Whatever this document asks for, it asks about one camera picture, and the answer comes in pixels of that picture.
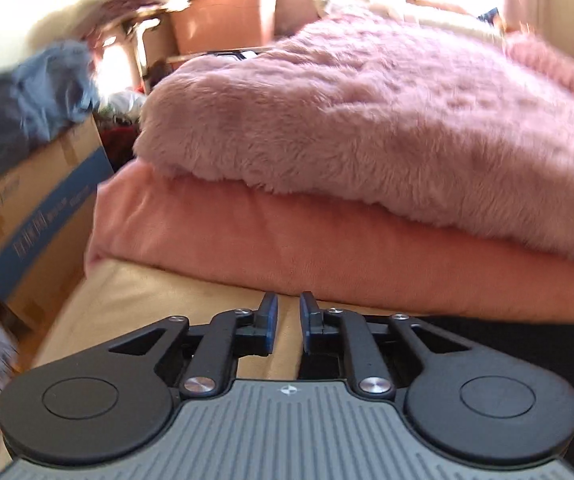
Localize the blue-grey cloth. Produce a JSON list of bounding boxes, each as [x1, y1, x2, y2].
[[0, 40, 100, 180]]

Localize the black pants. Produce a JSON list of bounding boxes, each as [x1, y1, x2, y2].
[[414, 313, 574, 480]]

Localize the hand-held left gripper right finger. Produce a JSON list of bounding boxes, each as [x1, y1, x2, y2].
[[299, 291, 474, 399]]

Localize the cream leather bed bench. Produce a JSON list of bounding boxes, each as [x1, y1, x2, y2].
[[32, 258, 422, 381]]

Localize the salmon pink bed sheet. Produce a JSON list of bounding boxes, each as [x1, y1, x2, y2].
[[85, 164, 574, 322]]

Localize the cardboard box with blue stripe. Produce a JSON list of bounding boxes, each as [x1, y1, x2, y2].
[[0, 110, 116, 331]]

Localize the pink fluffy blanket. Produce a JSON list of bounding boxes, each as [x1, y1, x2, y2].
[[133, 4, 574, 268]]

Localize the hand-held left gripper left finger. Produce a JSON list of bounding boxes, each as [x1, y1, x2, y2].
[[98, 292, 280, 400]]

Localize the terracotta plastic tub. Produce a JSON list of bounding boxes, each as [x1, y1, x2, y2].
[[171, 0, 282, 56]]

